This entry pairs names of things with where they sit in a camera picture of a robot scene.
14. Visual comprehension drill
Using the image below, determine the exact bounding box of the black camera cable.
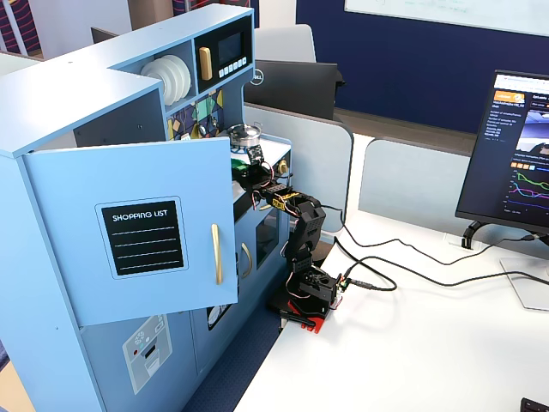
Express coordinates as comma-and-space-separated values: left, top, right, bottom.
319, 204, 537, 266

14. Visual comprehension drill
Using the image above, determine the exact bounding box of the white plate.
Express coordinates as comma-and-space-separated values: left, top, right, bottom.
140, 58, 178, 106
160, 55, 186, 104
171, 54, 192, 99

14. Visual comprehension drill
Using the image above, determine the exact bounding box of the grey office chair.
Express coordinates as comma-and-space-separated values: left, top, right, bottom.
253, 23, 317, 64

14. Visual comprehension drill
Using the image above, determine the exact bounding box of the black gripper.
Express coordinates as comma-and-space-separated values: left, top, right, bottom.
239, 161, 275, 190

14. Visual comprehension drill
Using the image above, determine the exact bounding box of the lit computer monitor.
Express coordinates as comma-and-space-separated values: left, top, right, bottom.
455, 70, 549, 312

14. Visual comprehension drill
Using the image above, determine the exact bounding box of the gold dishwasher handle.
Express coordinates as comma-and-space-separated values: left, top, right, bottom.
240, 242, 253, 279

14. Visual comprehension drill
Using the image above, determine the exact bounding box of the black toy microwave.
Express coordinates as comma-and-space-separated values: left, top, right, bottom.
193, 15, 253, 96

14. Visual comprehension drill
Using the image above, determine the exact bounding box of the red arm base mount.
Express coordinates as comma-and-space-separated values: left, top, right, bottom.
278, 299, 328, 335

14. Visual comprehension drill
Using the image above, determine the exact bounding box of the black power cable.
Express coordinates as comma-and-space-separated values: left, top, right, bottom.
333, 237, 549, 294

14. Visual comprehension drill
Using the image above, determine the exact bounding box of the steel pot lid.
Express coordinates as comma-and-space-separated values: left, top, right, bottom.
226, 121, 264, 137

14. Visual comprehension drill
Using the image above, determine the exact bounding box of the blue fridge door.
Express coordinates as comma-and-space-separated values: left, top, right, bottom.
21, 136, 239, 327

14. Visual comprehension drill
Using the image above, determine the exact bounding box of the blue toy kitchen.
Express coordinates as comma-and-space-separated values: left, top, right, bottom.
0, 3, 295, 412

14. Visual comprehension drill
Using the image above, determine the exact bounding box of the steel ladle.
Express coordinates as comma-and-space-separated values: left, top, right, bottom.
193, 100, 211, 141

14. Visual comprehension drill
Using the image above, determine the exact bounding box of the steel pot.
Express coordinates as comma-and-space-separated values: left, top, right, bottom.
226, 128, 264, 150

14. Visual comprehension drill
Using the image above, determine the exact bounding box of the whiteboard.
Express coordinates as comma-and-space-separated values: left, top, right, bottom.
344, 0, 549, 38

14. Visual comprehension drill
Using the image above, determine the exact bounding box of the grey desk partition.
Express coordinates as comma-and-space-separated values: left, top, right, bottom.
358, 136, 477, 224
244, 102, 355, 233

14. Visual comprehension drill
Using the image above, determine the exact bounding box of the gold microwave handle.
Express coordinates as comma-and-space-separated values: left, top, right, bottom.
198, 46, 214, 82

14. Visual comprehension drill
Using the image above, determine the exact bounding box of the black Dell monitor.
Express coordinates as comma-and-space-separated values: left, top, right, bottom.
244, 59, 347, 122

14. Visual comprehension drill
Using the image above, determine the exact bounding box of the gold fridge door handle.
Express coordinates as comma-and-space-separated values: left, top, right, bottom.
210, 223, 224, 286

